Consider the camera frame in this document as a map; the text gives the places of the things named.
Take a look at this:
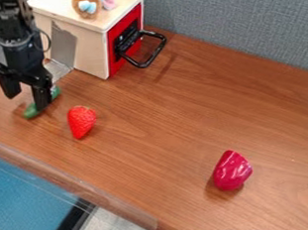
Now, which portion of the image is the red toy pepper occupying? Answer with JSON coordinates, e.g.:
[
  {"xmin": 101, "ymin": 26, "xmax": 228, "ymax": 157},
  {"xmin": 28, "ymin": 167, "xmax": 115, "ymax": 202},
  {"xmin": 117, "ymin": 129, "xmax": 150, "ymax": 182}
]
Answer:
[{"xmin": 208, "ymin": 147, "xmax": 257, "ymax": 193}]

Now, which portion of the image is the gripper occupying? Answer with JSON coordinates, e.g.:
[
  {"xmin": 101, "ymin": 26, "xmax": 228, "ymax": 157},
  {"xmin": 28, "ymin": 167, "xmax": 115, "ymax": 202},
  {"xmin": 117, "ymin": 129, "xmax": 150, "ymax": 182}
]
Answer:
[{"xmin": 0, "ymin": 37, "xmax": 57, "ymax": 116}]

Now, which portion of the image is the cabinet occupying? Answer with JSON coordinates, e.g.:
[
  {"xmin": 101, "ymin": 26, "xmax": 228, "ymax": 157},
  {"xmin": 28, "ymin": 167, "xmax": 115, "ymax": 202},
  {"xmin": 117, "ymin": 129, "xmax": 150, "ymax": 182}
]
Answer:
[{"xmin": 25, "ymin": 0, "xmax": 156, "ymax": 86}]

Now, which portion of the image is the brown plush toy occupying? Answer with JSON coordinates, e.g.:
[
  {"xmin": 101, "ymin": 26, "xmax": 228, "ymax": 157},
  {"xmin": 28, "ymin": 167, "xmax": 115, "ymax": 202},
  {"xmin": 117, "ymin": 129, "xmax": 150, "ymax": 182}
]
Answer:
[{"xmin": 68, "ymin": 0, "xmax": 107, "ymax": 22}]

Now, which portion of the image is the silver metal bracket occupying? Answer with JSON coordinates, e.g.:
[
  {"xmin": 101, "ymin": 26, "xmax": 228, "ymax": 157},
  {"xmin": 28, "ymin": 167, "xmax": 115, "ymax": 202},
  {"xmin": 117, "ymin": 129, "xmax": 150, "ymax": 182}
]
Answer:
[{"xmin": 39, "ymin": 18, "xmax": 83, "ymax": 85}]

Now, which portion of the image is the drawer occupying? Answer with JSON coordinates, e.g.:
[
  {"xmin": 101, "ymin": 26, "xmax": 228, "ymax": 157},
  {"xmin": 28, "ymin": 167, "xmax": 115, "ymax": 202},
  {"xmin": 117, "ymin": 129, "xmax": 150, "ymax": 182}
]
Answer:
[{"xmin": 102, "ymin": 0, "xmax": 172, "ymax": 80}]

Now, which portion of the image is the red toy strawberry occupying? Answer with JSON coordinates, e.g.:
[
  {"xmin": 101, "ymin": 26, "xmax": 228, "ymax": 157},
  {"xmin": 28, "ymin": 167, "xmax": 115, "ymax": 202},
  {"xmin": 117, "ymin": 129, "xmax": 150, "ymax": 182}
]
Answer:
[{"xmin": 65, "ymin": 104, "xmax": 100, "ymax": 141}]

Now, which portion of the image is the pink toy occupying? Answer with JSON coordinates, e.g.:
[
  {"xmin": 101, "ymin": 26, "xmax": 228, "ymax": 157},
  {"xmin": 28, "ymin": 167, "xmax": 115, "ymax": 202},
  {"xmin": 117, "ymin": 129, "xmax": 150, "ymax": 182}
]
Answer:
[{"xmin": 100, "ymin": 0, "xmax": 121, "ymax": 12}]

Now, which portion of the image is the green toy vegetable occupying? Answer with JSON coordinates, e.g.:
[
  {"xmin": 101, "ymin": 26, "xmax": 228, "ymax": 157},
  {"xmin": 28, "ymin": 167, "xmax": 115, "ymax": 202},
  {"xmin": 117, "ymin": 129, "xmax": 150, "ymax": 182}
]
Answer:
[{"xmin": 20, "ymin": 85, "xmax": 65, "ymax": 120}]

